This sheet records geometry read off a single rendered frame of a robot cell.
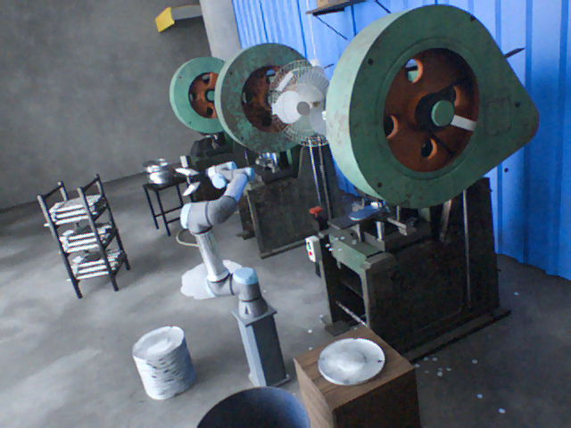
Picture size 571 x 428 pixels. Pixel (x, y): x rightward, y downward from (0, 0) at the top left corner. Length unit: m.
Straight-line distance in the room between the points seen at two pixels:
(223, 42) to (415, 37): 5.50
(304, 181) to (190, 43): 5.33
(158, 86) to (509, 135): 7.09
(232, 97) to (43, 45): 5.53
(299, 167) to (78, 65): 5.41
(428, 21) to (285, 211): 2.41
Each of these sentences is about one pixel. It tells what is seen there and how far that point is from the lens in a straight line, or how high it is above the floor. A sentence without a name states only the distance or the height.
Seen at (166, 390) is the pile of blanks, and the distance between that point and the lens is 2.72.
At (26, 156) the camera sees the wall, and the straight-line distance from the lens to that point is 8.67.
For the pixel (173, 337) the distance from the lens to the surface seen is 2.71.
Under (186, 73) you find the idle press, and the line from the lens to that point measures 5.09.
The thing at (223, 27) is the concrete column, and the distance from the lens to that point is 7.23.
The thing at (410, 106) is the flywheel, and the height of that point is 1.37.
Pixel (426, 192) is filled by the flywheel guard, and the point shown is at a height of 1.00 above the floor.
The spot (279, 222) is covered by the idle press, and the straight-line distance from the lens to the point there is 3.95.
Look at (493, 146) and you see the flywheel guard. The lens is 2.25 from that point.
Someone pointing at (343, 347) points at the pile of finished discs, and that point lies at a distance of 2.16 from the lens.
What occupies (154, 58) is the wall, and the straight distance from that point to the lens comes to 8.64.
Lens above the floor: 1.69
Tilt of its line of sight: 20 degrees down
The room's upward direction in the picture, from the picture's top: 11 degrees counter-clockwise
